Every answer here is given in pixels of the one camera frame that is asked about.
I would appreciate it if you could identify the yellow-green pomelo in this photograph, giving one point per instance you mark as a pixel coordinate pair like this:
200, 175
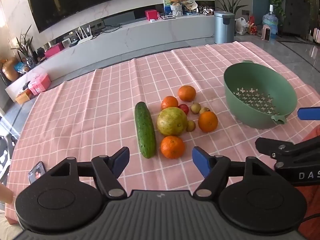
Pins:
172, 121

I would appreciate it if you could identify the red box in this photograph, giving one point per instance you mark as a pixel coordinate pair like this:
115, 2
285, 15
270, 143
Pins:
151, 15

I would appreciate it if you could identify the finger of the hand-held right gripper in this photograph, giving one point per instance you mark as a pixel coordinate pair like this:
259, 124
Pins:
272, 146
308, 113

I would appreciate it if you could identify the green plastic colander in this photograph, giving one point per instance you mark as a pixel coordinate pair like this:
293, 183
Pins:
252, 100

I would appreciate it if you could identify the cow-patterned mug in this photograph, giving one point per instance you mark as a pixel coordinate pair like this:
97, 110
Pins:
208, 11

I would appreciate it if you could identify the tall leafy houseplant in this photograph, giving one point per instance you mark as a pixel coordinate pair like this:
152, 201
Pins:
231, 1

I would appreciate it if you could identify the white bouquet wrap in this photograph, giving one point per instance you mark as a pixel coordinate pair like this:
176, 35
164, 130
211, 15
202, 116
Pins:
177, 10

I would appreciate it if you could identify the pink storage boxes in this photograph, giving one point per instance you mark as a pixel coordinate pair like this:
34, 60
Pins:
40, 84

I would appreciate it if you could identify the green plant in vase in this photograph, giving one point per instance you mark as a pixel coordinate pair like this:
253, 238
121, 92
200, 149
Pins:
25, 46

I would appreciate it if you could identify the smartphone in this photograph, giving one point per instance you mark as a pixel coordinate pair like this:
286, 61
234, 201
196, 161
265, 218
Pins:
36, 172

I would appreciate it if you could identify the orange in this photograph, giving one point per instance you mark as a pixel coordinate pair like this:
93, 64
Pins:
208, 122
187, 93
169, 103
172, 147

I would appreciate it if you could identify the white marble media console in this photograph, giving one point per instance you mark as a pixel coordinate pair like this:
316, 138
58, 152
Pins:
140, 36

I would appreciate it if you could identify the dark cabinet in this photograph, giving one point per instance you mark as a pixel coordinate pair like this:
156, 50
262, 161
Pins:
296, 15

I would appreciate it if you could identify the cardboard box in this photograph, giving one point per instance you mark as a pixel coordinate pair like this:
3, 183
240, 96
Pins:
23, 97

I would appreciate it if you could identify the teddy bear gift basket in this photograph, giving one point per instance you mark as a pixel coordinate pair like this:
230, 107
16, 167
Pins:
166, 3

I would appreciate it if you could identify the red cherry tomato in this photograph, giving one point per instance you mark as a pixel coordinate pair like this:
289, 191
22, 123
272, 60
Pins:
184, 108

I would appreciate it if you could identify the blue water jug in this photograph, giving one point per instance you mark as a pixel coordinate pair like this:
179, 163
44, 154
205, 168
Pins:
270, 21

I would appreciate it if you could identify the red gift bag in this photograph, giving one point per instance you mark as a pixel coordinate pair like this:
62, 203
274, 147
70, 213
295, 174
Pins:
253, 27

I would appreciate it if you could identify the pink checked tablecloth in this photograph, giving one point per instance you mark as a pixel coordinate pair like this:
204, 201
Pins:
87, 120

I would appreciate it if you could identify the small brown round fruit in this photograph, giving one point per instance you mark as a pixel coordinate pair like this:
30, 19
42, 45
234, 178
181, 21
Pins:
191, 126
195, 108
205, 110

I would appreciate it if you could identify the small white clock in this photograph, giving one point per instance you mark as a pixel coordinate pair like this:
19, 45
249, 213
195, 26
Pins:
66, 43

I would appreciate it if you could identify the green cucumber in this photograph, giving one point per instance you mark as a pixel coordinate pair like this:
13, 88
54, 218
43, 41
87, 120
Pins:
145, 130

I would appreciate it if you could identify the grey-blue pedal trash can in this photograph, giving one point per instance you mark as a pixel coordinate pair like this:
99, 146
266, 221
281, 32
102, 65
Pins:
223, 28

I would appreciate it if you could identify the small pink heater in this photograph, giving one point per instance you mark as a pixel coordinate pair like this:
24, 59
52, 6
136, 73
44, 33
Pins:
265, 33

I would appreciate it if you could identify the brown gourd ornament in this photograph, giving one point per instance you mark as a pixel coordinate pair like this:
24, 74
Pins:
10, 70

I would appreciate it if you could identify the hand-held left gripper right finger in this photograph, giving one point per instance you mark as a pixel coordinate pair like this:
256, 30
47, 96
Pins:
201, 161

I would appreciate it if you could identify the black wall television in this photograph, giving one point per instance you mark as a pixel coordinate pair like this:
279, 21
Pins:
72, 2

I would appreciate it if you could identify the blue snack bag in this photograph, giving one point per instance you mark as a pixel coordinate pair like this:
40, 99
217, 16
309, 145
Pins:
22, 68

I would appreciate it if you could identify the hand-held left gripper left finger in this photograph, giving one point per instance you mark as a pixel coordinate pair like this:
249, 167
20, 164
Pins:
120, 160

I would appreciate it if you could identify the printed sun hat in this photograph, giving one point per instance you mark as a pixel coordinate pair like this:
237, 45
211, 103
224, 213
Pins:
190, 5

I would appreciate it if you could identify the white plastic bag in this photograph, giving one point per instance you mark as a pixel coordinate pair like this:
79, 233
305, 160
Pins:
241, 26

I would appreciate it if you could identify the magenta flat box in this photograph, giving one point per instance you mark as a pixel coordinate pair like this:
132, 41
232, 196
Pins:
53, 50

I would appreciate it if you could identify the white wifi router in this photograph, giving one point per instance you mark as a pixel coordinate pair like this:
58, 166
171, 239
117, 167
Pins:
83, 38

